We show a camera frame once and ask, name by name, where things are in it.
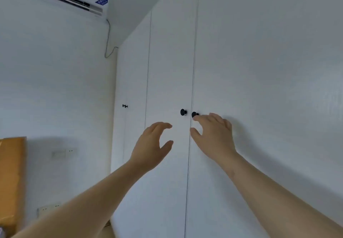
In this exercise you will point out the person's right hand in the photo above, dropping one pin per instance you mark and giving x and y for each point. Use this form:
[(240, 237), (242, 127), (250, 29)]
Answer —
[(217, 138)]

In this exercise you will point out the orange wooden board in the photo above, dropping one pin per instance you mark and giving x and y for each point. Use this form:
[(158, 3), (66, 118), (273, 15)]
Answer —
[(10, 181)]

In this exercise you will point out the white wardrobe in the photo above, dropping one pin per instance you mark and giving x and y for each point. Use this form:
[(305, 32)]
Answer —
[(257, 53)]

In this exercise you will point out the person's left hand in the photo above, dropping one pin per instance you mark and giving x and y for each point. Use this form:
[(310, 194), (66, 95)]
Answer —
[(147, 149)]

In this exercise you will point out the white wall socket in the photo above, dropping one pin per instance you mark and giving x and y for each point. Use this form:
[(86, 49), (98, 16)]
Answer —
[(48, 209)]

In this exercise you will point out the person's left forearm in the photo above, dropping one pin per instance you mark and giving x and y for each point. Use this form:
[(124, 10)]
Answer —
[(91, 205)]

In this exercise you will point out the person's right forearm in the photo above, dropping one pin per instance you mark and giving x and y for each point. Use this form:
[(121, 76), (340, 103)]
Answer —
[(273, 203)]

